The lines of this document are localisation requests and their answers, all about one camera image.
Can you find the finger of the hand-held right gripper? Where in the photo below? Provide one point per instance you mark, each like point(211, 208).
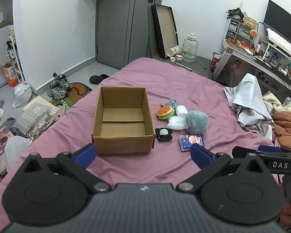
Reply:
point(269, 148)

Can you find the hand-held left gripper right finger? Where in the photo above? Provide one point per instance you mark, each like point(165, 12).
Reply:
point(201, 156)

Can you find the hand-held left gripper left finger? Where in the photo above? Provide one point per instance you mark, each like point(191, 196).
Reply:
point(86, 155)

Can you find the blue tissue pack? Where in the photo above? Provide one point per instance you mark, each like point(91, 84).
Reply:
point(185, 143)

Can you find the grey fluffy plush toy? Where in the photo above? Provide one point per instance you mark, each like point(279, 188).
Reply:
point(197, 122)

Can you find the brown cardboard box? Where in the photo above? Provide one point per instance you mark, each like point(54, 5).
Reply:
point(123, 148)

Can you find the white stuffing plastic bag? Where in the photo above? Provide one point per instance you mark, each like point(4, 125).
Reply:
point(176, 122)

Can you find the small white cloth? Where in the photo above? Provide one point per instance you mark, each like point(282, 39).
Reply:
point(181, 110)

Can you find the orange burger plush toy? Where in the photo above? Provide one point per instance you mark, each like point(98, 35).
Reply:
point(165, 112)

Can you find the person's right hand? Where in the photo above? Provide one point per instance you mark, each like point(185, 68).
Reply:
point(289, 216)

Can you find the orange blanket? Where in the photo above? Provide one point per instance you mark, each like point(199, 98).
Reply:
point(288, 126)

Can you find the beige blanket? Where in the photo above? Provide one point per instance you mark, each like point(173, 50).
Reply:
point(270, 102)

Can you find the white crumpled cloth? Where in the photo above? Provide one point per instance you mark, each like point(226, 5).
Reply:
point(247, 97)

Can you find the small blue-grey plush toy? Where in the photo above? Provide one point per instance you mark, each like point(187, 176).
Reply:
point(172, 103)

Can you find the grey wrapped packages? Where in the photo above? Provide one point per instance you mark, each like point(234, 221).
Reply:
point(31, 119)

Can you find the cartoon floor mat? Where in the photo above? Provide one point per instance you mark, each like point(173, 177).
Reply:
point(80, 89)

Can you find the white crumpled plastic bag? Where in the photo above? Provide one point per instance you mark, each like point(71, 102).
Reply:
point(15, 150)

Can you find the grey sneaker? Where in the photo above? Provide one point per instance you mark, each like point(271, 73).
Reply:
point(64, 81)
point(57, 91)

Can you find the patterned flat package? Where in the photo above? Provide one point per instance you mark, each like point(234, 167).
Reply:
point(38, 100)

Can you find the black slipper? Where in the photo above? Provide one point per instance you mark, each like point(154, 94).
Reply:
point(97, 79)

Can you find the brown paper bag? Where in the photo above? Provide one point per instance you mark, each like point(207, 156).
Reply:
point(235, 72)

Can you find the pink bed sheet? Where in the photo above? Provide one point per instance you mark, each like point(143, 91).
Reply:
point(160, 82)

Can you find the thin metal stick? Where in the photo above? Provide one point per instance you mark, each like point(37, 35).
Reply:
point(184, 66)

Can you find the red bin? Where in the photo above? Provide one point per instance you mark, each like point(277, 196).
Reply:
point(215, 62)

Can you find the small white box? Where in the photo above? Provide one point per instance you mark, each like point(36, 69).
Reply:
point(178, 58)

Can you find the white bottle red cap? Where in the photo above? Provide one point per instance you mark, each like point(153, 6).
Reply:
point(258, 47)

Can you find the grey white desk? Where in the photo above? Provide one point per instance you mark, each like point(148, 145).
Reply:
point(229, 53)

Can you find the white keyboard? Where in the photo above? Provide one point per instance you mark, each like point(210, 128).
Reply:
point(280, 41)

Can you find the clear plastic water jug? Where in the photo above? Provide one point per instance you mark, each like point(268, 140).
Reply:
point(190, 48)

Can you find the paper cup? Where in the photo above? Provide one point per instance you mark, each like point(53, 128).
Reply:
point(174, 51)

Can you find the orange cardboard carton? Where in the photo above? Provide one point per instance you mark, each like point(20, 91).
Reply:
point(11, 74)

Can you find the orange round toy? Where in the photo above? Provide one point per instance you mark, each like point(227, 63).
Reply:
point(253, 33)

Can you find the white storage rack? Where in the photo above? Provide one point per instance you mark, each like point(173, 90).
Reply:
point(17, 60)

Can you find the grey drawer organizer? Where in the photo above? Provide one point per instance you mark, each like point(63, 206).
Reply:
point(235, 30)

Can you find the black monitor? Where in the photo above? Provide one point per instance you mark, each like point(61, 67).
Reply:
point(280, 21)

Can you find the wicker basket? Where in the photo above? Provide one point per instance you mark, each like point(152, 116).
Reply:
point(250, 22)

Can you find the black spray bottle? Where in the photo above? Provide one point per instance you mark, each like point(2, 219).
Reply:
point(11, 52)

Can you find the grey door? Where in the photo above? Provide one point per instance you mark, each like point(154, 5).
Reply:
point(116, 29)

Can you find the black framed board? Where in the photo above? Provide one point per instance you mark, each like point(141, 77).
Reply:
point(165, 26)

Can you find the dark hair accessories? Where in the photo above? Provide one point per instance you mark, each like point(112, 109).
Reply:
point(235, 13)

